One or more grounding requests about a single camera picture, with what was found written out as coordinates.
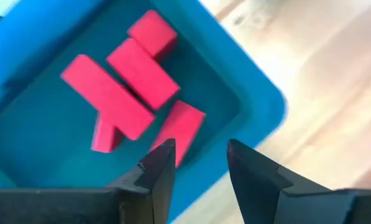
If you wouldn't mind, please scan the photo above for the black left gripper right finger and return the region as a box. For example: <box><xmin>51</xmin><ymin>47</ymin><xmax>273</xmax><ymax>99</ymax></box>
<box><xmin>227</xmin><ymin>138</ymin><xmax>371</xmax><ymax>224</ymax></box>

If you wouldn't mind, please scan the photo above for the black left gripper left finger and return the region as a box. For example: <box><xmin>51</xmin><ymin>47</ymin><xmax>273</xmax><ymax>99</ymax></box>
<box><xmin>0</xmin><ymin>138</ymin><xmax>176</xmax><ymax>224</ymax></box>

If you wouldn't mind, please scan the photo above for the small red block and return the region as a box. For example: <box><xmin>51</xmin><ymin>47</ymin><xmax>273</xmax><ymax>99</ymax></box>
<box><xmin>90</xmin><ymin>112</ymin><xmax>126</xmax><ymax>154</ymax></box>

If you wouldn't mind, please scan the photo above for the long red block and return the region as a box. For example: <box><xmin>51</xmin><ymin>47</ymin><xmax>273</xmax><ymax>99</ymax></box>
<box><xmin>60</xmin><ymin>54</ymin><xmax>157</xmax><ymax>141</ymax></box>
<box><xmin>106</xmin><ymin>37</ymin><xmax>181</xmax><ymax>112</ymax></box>
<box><xmin>150</xmin><ymin>99</ymin><xmax>207</xmax><ymax>169</ymax></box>

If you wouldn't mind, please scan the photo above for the red cube block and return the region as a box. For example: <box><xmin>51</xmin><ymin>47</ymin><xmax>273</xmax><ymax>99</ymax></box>
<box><xmin>127</xmin><ymin>9</ymin><xmax>178</xmax><ymax>62</ymax></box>

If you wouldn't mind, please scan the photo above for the blue plastic bin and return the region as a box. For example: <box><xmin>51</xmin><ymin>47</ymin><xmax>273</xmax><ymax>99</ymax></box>
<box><xmin>0</xmin><ymin>0</ymin><xmax>288</xmax><ymax>224</ymax></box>

